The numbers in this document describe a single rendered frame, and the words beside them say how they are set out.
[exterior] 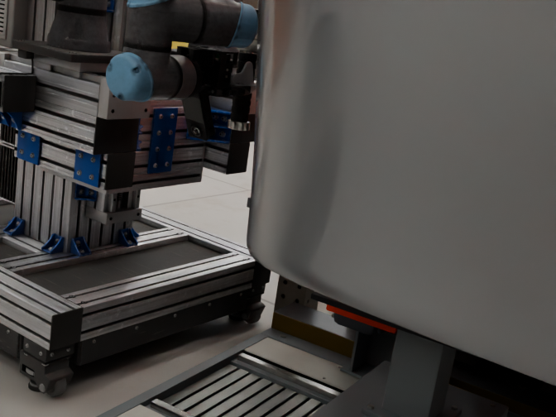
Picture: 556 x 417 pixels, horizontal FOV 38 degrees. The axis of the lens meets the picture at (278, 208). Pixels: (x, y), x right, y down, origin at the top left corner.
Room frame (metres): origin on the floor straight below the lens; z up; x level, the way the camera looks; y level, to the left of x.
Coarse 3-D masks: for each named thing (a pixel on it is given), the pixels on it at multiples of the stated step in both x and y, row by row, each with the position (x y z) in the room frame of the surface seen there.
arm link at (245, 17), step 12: (204, 0) 1.34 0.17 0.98; (216, 0) 1.36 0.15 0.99; (228, 0) 1.37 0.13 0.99; (204, 12) 1.32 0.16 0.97; (216, 12) 1.33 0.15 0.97; (228, 12) 1.35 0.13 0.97; (240, 12) 1.36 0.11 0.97; (252, 12) 1.38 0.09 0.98; (204, 24) 1.32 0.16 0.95; (216, 24) 1.33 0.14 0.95; (228, 24) 1.34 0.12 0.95; (240, 24) 1.35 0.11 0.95; (252, 24) 1.37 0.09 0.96; (204, 36) 1.33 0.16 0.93; (216, 36) 1.34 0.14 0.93; (228, 36) 1.35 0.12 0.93; (240, 36) 1.36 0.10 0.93; (252, 36) 1.37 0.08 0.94
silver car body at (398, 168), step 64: (320, 0) 0.59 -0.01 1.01; (384, 0) 0.54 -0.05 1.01; (448, 0) 0.50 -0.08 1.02; (512, 0) 0.48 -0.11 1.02; (256, 64) 0.73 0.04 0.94; (320, 64) 0.60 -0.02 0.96; (384, 64) 0.55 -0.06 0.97; (448, 64) 0.51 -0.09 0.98; (512, 64) 0.48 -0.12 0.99; (256, 128) 0.73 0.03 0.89; (320, 128) 0.61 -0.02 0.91; (384, 128) 0.56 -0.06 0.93; (448, 128) 0.52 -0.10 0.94; (512, 128) 0.49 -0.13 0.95; (256, 192) 0.73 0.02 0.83; (320, 192) 0.62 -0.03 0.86; (384, 192) 0.57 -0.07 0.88; (448, 192) 0.53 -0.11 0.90; (512, 192) 0.50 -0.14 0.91; (256, 256) 0.72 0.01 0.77; (320, 256) 0.62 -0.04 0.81; (384, 256) 0.57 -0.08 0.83; (448, 256) 0.54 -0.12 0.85; (512, 256) 0.50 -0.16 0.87; (448, 320) 0.54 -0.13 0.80; (512, 320) 0.51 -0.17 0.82
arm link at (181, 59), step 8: (176, 56) 1.36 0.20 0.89; (184, 56) 1.38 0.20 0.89; (184, 64) 1.35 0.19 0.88; (192, 64) 1.37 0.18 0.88; (184, 72) 1.34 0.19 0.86; (192, 72) 1.36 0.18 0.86; (184, 80) 1.33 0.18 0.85; (192, 80) 1.36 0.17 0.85; (184, 88) 1.34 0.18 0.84; (192, 88) 1.36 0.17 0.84; (176, 96) 1.34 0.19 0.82; (184, 96) 1.36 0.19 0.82
